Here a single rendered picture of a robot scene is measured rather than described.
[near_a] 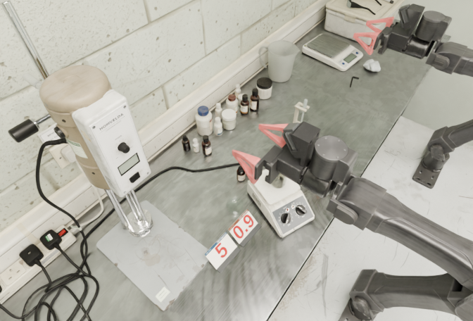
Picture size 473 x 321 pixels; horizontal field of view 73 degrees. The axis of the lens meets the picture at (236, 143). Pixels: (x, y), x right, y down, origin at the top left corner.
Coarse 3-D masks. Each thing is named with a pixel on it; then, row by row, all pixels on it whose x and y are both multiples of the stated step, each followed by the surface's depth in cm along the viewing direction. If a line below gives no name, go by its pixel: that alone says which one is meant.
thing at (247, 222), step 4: (248, 212) 100; (244, 216) 99; (248, 216) 99; (240, 220) 98; (244, 220) 98; (248, 220) 99; (252, 220) 100; (236, 224) 97; (240, 224) 97; (244, 224) 98; (248, 224) 99; (252, 224) 99; (232, 228) 96; (236, 228) 96; (240, 228) 97; (244, 228) 98; (248, 228) 98; (232, 232) 96; (236, 232) 96; (240, 232) 97; (244, 232) 97; (236, 236) 96; (240, 236) 97
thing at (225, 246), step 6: (222, 240) 94; (228, 240) 94; (216, 246) 92; (222, 246) 93; (228, 246) 94; (210, 252) 91; (216, 252) 92; (222, 252) 93; (228, 252) 94; (210, 258) 91; (216, 258) 92; (222, 258) 92; (216, 264) 91
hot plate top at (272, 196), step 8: (264, 176) 102; (256, 184) 100; (264, 184) 100; (288, 184) 100; (296, 184) 100; (264, 192) 98; (272, 192) 98; (280, 192) 98; (288, 192) 98; (272, 200) 96; (280, 200) 96
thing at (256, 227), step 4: (252, 216) 100; (232, 224) 96; (256, 224) 100; (228, 228) 95; (252, 228) 99; (256, 228) 99; (248, 232) 98; (252, 232) 98; (244, 236) 97; (248, 236) 98; (252, 236) 98; (236, 240) 96; (240, 240) 96; (244, 240) 97; (248, 240) 97; (240, 244) 96; (244, 244) 96
